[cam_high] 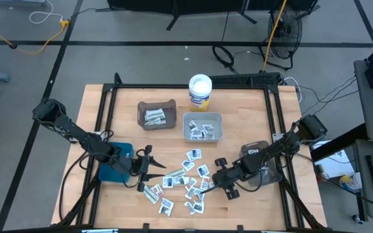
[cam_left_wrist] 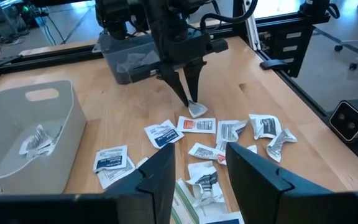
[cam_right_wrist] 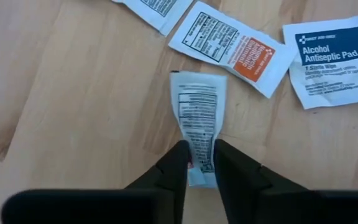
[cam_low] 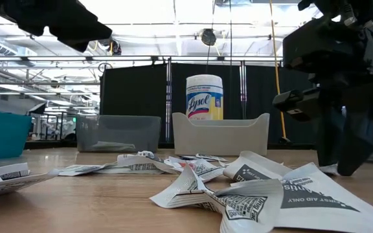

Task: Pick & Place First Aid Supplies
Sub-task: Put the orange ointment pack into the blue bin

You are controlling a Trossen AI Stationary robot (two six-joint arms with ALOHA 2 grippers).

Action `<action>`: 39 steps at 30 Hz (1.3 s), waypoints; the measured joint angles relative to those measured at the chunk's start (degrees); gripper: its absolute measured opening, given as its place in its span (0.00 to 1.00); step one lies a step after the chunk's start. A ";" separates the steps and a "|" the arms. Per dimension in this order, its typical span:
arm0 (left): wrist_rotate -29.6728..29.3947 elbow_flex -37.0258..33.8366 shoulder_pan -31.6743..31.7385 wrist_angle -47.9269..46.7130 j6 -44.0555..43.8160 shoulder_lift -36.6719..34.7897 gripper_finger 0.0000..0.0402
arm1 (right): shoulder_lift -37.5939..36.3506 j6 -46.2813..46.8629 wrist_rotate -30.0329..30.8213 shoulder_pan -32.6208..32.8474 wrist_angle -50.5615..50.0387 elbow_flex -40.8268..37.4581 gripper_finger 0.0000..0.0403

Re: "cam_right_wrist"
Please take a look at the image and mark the white packet orange label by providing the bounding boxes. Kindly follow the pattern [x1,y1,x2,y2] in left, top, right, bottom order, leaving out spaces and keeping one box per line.
[168,1,298,99]

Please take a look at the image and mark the white packet red print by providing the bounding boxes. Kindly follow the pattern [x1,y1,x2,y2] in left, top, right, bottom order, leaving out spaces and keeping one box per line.
[169,70,229,189]
[111,0,195,37]

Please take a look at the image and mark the white packet blue label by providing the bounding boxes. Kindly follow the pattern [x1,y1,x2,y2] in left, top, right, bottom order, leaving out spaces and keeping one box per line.
[282,12,358,110]

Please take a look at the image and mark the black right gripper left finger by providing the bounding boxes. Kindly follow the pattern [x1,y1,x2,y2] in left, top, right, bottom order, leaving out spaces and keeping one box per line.
[124,139,191,224]

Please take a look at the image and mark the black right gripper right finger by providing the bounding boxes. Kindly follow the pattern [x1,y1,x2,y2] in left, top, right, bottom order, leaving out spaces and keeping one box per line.
[213,139,308,224]

